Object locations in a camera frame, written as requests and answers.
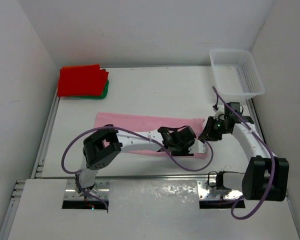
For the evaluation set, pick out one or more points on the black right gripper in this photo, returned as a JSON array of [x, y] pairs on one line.
[[208, 131]]

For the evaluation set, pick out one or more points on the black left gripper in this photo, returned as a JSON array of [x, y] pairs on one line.
[[185, 151]]

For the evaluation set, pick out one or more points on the pink t shirt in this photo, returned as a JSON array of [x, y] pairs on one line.
[[142, 123]]

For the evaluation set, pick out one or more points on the red t shirt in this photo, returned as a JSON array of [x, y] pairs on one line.
[[82, 81]]

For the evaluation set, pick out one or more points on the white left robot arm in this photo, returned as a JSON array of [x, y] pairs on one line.
[[103, 146]]

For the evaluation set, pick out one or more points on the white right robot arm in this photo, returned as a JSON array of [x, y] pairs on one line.
[[242, 127]]

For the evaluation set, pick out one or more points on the white plastic bin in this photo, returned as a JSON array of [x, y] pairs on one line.
[[235, 73]]

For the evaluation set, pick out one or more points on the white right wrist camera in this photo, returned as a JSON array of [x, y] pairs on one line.
[[219, 113]]

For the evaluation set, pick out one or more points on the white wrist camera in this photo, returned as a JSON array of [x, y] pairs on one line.
[[219, 113], [198, 147]]

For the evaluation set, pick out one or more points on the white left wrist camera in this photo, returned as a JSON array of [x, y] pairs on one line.
[[198, 147]]

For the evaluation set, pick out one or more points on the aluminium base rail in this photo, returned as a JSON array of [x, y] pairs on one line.
[[204, 187]]

